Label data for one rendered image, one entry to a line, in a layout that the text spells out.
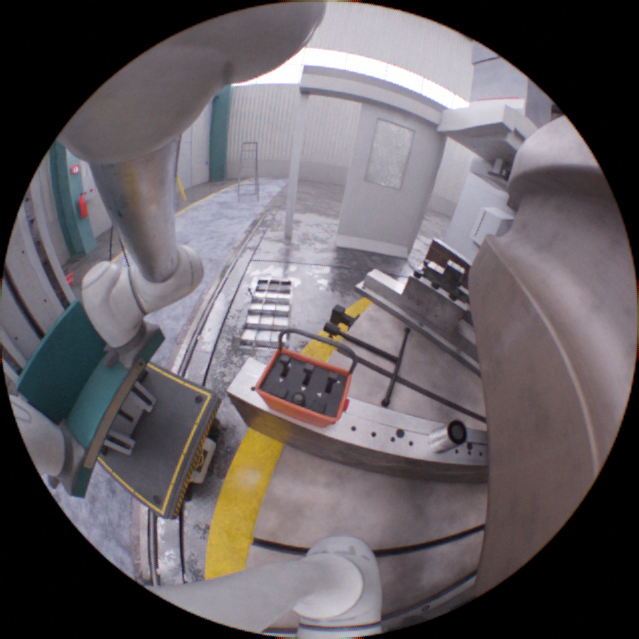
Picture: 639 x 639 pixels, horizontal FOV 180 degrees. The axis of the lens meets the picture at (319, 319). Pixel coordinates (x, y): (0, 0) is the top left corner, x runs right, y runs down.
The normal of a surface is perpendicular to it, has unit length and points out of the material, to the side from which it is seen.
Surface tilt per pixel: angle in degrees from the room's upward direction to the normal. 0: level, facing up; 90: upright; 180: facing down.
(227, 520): 0
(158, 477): 0
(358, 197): 90
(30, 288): 90
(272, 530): 0
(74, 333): 90
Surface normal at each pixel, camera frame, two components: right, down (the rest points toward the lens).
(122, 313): 0.72, 0.54
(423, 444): 0.14, -0.71
